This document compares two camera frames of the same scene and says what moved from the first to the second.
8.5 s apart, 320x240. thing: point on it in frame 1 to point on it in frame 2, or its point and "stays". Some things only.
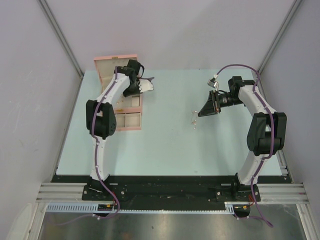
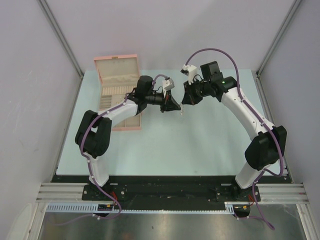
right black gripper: [212, 106] to [190, 99]
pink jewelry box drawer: [128, 121] stays
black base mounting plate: [144, 192] stays
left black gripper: [126, 93] to [171, 104]
